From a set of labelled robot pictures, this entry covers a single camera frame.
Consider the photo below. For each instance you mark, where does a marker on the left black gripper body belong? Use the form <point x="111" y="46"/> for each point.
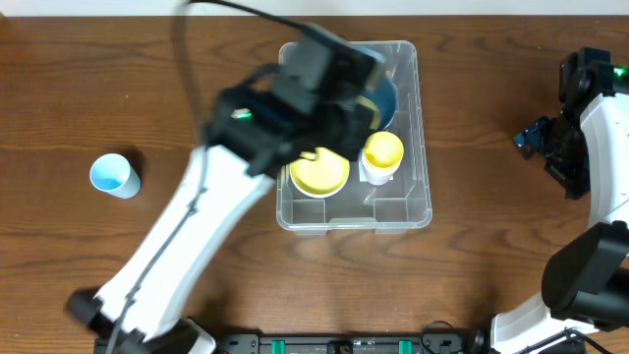
<point x="355" y="120"/>

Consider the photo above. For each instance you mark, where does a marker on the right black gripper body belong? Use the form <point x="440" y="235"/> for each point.
<point x="543" y="139"/>

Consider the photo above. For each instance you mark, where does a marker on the yellow cup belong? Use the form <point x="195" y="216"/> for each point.
<point x="383" y="150"/>
<point x="372" y="109"/>

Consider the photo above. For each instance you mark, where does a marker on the dark blue bowl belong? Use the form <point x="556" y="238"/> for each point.
<point x="372" y="82"/>

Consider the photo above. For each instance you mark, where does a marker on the yellow bowl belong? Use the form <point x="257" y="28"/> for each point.
<point x="322" y="169"/>

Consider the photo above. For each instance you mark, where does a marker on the light blue cup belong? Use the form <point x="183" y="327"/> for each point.
<point x="112" y="173"/>

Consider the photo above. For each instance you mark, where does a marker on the cream white cup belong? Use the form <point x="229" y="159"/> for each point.
<point x="394" y="166"/>

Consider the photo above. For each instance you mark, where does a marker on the white bowl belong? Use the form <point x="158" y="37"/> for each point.
<point x="314" y="193"/>

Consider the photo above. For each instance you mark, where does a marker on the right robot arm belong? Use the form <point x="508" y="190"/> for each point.
<point x="584" y="285"/>

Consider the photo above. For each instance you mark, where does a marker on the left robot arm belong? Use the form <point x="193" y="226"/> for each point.
<point x="252" y="135"/>

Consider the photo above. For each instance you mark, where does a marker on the clear plastic storage bin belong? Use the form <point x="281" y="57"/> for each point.
<point x="404" y="202"/>

